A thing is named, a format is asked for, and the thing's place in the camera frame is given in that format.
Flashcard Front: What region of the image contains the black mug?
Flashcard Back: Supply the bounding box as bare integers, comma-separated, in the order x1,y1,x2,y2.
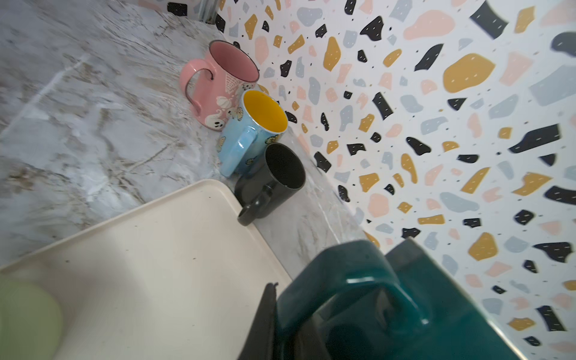
234,142,306,226

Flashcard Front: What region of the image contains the beige plastic tray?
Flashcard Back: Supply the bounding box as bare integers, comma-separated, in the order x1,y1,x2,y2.
2,179,291,359

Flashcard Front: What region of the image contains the light green mug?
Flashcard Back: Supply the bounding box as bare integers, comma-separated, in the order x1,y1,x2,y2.
1,275,63,359

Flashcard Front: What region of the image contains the pink mug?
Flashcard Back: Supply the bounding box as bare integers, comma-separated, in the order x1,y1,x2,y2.
178,40,260,131

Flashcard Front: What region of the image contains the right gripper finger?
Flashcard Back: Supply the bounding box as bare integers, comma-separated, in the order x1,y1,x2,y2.
238,283,278,360

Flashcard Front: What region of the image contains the blue butterfly mug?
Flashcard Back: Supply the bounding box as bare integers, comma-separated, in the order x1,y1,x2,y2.
217,89,288,177

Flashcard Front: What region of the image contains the dark green mug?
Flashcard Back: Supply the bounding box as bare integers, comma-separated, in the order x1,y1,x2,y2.
274,238,521,359

